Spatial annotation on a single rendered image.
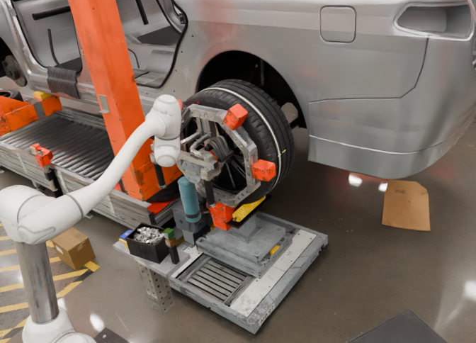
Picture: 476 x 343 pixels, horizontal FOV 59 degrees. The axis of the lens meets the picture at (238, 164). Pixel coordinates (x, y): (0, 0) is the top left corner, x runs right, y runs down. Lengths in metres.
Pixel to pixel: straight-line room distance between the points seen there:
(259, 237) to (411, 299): 0.91
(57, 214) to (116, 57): 1.06
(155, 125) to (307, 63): 0.82
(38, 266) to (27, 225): 0.29
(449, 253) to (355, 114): 1.25
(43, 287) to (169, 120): 0.77
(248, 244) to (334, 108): 0.99
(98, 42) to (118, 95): 0.28
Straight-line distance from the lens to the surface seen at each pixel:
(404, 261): 2.83
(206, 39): 2.42
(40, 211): 1.49
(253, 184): 2.09
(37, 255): 1.71
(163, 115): 1.64
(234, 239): 2.63
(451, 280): 2.78
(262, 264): 2.55
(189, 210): 2.35
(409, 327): 2.06
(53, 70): 3.98
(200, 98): 2.18
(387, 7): 1.87
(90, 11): 2.22
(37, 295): 1.80
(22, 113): 4.25
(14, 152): 4.18
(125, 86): 2.35
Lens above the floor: 1.91
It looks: 30 degrees down
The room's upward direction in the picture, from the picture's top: 8 degrees counter-clockwise
